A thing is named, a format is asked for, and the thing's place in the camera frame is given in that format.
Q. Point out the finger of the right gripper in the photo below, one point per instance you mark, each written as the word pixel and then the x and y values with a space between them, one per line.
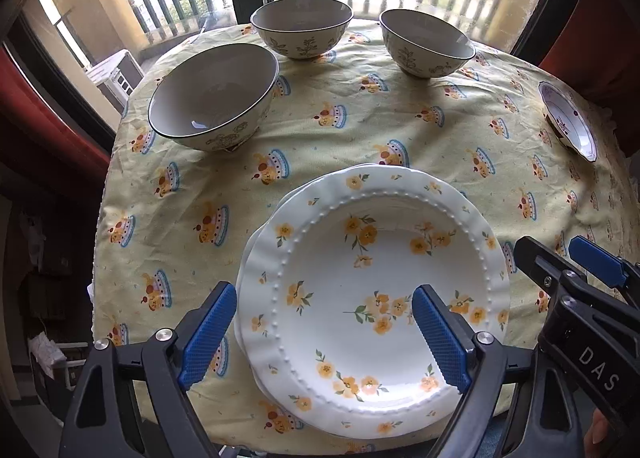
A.
pixel 615 272
pixel 545 267

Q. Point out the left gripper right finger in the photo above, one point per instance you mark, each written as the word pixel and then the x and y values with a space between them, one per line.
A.
pixel 542 420

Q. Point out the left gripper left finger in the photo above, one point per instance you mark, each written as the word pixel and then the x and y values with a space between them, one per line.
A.
pixel 104 419

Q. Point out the red-trimmed white deep plate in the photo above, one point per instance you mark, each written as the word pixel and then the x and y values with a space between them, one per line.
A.
pixel 571 129

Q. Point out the beaded deep yellow-flower plate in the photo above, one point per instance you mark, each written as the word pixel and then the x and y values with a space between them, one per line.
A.
pixel 363 239

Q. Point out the large scalloped yellow-flower plate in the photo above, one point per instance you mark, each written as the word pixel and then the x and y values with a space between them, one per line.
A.
pixel 267 356

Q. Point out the cream leaf-pattern bowl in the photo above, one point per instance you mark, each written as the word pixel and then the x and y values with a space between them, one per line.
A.
pixel 217 99
pixel 423 45
pixel 302 29

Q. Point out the yellow cake-print tablecloth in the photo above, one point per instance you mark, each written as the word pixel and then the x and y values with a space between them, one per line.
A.
pixel 174 221

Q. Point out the red curtain right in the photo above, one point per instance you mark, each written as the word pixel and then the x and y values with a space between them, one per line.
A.
pixel 597 54

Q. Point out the red curtain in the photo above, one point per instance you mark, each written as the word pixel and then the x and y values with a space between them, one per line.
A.
pixel 24 109
pixel 597 54

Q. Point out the red curtain left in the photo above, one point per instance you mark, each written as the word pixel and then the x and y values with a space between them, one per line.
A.
pixel 24 109

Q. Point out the outdoor air conditioner unit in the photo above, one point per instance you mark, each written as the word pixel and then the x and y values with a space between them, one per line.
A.
pixel 116 78

